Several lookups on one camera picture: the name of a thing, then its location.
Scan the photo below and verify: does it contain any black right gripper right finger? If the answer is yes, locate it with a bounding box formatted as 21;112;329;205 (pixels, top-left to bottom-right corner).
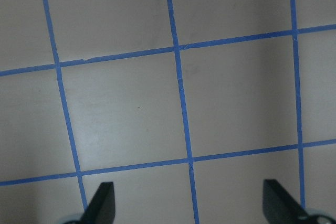
262;179;309;224

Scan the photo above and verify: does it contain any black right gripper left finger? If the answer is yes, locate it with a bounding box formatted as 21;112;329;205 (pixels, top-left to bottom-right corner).
80;182;116;224

